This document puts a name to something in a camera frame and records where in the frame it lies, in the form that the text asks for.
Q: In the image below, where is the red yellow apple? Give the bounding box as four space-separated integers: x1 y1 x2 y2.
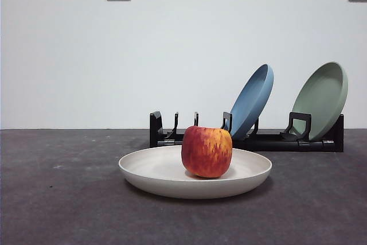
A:
181 125 233 179

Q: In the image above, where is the cream yellow round plate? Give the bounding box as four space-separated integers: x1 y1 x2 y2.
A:
118 145 273 200

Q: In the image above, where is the blue round plate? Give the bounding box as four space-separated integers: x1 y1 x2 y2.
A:
229 63 275 140

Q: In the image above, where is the black plate rack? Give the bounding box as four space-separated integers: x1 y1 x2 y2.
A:
149 110 345 153

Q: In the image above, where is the green round plate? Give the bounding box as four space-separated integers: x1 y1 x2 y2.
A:
290 61 349 142

